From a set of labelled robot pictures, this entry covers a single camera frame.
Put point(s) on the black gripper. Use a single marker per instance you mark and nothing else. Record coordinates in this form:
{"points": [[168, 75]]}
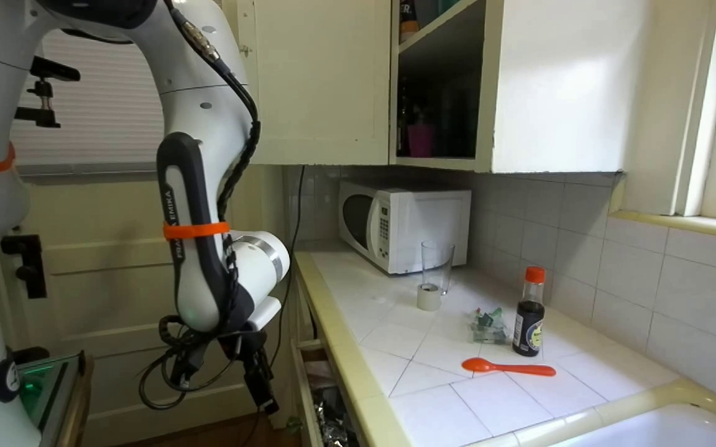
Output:
{"points": [[248, 356]]}

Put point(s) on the white wooden drawer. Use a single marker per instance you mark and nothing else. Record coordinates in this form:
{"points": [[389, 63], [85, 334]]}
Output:
{"points": [[307, 406]]}

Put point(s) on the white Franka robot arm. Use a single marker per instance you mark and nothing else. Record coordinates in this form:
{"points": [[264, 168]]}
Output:
{"points": [[200, 124]]}

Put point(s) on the cream open cabinet door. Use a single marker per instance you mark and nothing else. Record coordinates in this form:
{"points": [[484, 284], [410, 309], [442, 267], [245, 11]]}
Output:
{"points": [[569, 82]]}

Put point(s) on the small white cup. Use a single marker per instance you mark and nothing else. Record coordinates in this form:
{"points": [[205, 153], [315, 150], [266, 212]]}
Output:
{"points": [[427, 297]]}

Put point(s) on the cream panelled door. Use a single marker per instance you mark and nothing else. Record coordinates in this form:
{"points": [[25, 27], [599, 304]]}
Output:
{"points": [[100, 274]]}

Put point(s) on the tall clear drinking glass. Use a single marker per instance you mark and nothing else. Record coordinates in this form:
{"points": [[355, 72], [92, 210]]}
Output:
{"points": [[435, 263]]}

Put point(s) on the orange plastic spoon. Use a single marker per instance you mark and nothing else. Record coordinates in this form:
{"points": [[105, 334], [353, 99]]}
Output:
{"points": [[491, 365]]}

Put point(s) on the white microwave oven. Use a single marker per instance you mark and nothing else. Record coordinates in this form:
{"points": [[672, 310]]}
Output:
{"points": [[422, 226]]}

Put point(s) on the soy sauce bottle red cap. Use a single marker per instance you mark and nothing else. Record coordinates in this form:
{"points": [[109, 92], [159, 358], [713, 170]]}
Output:
{"points": [[529, 318]]}

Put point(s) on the pink cup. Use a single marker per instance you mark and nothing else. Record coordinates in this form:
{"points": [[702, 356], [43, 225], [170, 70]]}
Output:
{"points": [[421, 139]]}

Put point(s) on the cream wide cabinet door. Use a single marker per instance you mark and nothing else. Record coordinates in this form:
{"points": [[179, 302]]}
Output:
{"points": [[323, 82]]}

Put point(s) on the white door blind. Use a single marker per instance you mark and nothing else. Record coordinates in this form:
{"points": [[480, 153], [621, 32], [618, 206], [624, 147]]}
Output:
{"points": [[92, 114]]}

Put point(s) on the white kitchen sink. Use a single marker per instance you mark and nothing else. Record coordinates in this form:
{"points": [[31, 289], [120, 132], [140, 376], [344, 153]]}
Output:
{"points": [[663, 425]]}

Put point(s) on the black clamp bracket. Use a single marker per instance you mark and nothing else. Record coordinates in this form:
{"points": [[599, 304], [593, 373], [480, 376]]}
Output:
{"points": [[25, 263]]}

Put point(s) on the cream wall cabinet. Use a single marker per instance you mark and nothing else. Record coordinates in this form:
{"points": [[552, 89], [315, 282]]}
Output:
{"points": [[323, 82]]}

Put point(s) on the black camera on mount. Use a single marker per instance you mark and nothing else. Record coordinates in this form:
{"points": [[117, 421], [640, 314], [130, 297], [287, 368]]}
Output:
{"points": [[54, 70]]}

